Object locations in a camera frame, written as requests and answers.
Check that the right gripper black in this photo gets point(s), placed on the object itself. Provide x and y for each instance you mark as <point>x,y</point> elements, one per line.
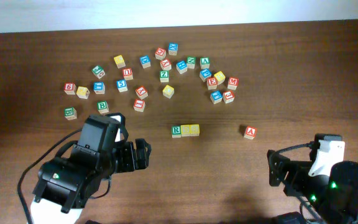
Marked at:
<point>283,174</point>

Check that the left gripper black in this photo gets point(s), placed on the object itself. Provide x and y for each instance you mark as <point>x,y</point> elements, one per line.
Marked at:
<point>138,154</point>

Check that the green block letter R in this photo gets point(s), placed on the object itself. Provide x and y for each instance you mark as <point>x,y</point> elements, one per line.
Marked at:
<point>176,131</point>

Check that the yellow block letter S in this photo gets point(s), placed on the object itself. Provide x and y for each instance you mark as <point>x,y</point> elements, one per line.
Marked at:
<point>185,130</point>
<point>194,130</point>

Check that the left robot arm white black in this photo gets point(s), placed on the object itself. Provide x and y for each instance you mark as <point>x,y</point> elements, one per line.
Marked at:
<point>74,174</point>

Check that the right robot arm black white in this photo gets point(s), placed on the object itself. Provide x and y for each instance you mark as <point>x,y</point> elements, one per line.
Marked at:
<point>334,197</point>

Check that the red block letter K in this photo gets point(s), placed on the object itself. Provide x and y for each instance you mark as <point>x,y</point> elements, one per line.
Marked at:
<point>141,92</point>

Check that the green block letter B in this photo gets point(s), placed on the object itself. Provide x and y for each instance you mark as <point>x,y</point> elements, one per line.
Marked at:
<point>102,107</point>

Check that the red block letter A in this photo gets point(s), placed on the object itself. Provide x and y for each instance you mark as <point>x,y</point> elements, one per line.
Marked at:
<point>250,132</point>

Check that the yellow block letter C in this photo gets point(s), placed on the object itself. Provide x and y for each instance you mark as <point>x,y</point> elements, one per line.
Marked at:
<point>168,91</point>

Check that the blue block number 5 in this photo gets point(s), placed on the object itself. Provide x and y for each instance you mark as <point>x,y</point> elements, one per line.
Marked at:
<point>121,85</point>

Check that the red block letter U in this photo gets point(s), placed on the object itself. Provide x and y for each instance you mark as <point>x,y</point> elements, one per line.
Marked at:
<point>127,74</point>

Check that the green block letter Z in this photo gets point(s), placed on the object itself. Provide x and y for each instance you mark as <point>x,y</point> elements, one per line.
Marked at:
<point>164,76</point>

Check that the green block B far left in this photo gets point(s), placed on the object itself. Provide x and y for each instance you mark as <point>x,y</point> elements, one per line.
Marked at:
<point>70,113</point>

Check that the yellow block W left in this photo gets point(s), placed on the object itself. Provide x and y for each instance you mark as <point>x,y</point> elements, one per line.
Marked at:
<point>83,92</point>

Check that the red block letter Y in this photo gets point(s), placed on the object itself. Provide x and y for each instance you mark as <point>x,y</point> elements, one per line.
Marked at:
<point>166,64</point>

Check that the blue block letter D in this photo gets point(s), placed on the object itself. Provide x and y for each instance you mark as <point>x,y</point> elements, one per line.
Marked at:
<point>145,61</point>

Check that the green block letter J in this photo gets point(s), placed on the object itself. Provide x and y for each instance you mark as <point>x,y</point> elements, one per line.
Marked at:
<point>98,71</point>

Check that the yellow block top left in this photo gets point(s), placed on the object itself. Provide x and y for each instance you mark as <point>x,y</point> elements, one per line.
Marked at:
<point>119,61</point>

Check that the blue block letter F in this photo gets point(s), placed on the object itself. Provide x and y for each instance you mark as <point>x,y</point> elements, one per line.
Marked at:
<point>216,97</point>

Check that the blue block letter H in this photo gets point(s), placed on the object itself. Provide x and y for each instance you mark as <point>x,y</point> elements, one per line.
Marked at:
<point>182,67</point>

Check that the red block number 6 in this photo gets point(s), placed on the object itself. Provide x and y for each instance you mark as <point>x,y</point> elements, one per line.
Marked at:
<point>69,88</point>

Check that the red block letter C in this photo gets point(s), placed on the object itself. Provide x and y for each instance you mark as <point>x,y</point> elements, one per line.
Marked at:
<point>160,53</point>

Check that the red block letter E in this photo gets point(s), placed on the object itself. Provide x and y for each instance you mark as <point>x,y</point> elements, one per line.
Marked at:
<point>211,83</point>

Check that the blue block letter P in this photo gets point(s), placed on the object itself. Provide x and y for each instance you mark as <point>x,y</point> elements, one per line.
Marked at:
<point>205,74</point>

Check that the green block letter N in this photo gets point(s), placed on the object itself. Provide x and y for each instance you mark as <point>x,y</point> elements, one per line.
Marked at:
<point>190,62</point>

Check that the blue block letter X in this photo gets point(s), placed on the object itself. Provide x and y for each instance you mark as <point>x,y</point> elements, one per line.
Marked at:
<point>172,48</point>

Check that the yellow block right cluster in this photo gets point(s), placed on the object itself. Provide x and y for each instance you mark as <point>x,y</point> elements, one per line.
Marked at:
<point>220,77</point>

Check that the green block letter V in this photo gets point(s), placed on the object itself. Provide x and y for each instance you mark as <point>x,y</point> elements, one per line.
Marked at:
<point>204,62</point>

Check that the red block letter M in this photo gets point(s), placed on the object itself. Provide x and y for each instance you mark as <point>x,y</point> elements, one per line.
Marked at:
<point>232,83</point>

